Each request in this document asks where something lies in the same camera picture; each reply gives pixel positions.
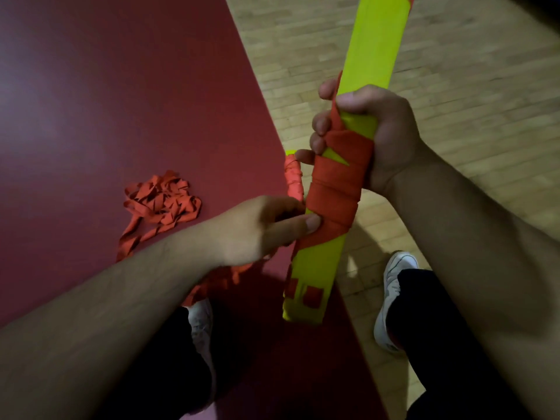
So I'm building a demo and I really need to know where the black right trouser leg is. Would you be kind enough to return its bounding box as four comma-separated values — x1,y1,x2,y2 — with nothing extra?
386,268,534,420

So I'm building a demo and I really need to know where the white shoe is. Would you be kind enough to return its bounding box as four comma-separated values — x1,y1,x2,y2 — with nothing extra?
187,299,218,410
373,251,420,355

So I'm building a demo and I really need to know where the person's right forearm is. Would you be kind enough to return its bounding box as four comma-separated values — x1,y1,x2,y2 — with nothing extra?
384,143,560,420

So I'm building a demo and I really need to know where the black left trouser leg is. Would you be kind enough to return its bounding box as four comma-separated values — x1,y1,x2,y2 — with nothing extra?
94,306,214,420

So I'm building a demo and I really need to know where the person's left hand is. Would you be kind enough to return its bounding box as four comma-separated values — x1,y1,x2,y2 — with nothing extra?
205,195,323,268

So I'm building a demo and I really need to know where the white right shoe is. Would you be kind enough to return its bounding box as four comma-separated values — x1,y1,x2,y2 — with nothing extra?
373,251,420,355

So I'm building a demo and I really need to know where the black trouser leg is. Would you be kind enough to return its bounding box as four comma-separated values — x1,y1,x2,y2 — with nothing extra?
386,268,534,420
94,306,214,420

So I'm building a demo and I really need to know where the white left shoe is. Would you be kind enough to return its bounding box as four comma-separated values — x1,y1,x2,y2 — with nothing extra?
187,299,218,410

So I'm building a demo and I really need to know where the person's left forearm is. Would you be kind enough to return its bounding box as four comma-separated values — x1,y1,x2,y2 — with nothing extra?
0,226,224,420

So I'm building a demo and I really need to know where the person's right hand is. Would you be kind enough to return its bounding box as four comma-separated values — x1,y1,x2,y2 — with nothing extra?
295,78,428,200

